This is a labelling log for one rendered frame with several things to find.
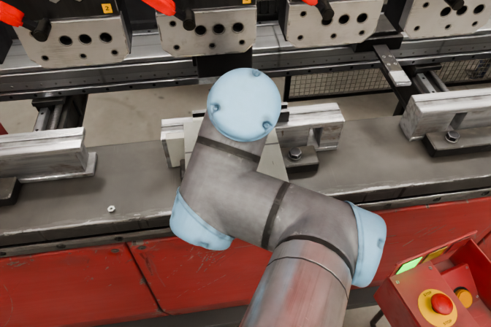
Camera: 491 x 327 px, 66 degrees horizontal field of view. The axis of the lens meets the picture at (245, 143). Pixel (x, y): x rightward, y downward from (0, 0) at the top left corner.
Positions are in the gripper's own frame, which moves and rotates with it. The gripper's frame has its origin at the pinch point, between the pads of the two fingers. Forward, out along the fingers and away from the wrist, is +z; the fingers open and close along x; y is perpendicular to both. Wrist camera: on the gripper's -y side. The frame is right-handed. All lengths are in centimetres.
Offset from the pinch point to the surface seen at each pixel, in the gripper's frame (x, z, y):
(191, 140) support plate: 7.8, 0.9, 0.0
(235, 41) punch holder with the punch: -1.6, -12.6, 14.6
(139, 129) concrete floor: 44, 144, 14
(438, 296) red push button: -36, -3, -35
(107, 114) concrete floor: 63, 154, 25
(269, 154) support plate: -6.6, -2.6, -4.3
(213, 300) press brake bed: 9, 46, -49
